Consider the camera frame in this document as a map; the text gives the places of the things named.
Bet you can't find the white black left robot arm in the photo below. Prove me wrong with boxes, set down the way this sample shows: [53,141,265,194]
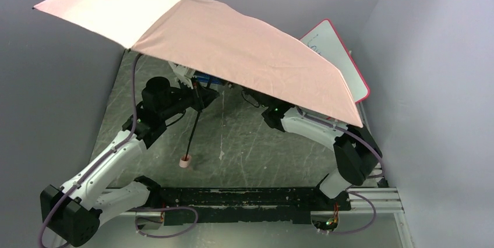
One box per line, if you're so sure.
[40,76,219,247]

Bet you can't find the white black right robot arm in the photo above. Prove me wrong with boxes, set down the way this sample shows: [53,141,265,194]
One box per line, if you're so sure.
[242,87,383,199]

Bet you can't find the aluminium frame rail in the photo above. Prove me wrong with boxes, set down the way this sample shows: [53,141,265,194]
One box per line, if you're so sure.
[52,101,415,248]

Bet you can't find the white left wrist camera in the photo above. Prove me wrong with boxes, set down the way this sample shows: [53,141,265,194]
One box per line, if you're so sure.
[168,62,200,89]

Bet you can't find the red framed whiteboard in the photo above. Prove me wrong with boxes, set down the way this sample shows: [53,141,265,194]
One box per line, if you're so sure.
[300,19,370,103]

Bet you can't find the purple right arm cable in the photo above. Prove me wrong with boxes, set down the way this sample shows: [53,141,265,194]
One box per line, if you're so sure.
[295,107,387,236]

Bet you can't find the pink and black folding umbrella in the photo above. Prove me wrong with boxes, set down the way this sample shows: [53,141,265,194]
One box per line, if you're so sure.
[33,0,364,170]

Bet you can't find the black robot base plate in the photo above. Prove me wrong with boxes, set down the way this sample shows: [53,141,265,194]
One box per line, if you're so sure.
[135,187,351,226]

